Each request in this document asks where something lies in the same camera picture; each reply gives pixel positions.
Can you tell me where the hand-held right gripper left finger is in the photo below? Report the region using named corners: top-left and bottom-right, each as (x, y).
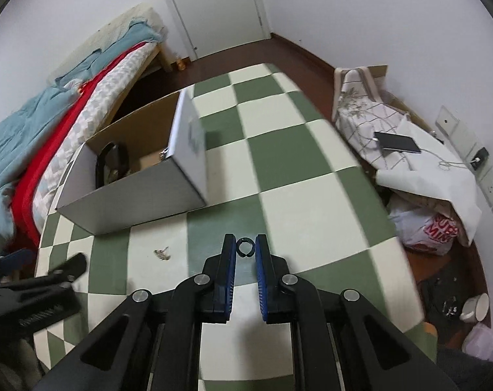
top-left (35, 233), bottom-right (237, 391)

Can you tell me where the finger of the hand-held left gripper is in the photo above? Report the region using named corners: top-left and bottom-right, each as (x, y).
top-left (0, 248), bottom-right (36, 274)
top-left (10, 253), bottom-right (88, 291)

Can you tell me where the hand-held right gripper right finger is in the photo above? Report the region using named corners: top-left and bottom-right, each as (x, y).
top-left (255, 234), bottom-right (459, 391)

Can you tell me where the small black ring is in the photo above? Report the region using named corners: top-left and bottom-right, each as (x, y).
top-left (236, 238), bottom-right (256, 258)

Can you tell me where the black wrist band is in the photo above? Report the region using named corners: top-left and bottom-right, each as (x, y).
top-left (95, 142), bottom-right (129, 190)

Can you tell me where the bed with red cover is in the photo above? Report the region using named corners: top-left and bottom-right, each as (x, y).
top-left (10, 41), bottom-right (157, 249)

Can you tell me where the light blue quilt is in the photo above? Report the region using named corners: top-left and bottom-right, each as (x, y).
top-left (0, 87), bottom-right (82, 253)

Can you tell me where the green white checkered tablecloth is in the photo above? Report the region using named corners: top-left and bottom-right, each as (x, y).
top-left (32, 63), bottom-right (426, 391)

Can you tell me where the white red printed plastic bag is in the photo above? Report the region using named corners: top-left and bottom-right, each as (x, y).
top-left (389, 206), bottom-right (461, 255)

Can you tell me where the grey checked bed sheet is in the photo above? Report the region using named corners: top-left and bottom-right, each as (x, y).
top-left (30, 45), bottom-right (155, 233)

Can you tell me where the black smartphone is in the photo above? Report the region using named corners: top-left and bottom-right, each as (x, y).
top-left (374, 131), bottom-right (422, 154)

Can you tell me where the plain white cloth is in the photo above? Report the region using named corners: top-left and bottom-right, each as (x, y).
top-left (375, 114), bottom-right (483, 247)

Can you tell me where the white patterned cloth bag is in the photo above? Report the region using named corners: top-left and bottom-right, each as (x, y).
top-left (332, 67), bottom-right (408, 169)

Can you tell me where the white cup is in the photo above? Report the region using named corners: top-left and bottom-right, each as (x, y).
top-left (459, 293), bottom-right (491, 322)

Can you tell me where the light blue folded blanket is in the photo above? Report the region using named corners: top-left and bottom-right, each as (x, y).
top-left (53, 18), bottom-right (161, 86)

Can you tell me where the white plastic container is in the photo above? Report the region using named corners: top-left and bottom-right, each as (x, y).
top-left (462, 322), bottom-right (493, 361)

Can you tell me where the white door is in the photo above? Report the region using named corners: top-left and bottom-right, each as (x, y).
top-left (157, 0), bottom-right (272, 62)

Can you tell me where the white charging cable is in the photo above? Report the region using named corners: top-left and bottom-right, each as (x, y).
top-left (377, 138), bottom-right (475, 170)

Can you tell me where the wooden bed frame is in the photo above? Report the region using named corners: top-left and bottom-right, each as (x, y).
top-left (51, 2), bottom-right (178, 127)

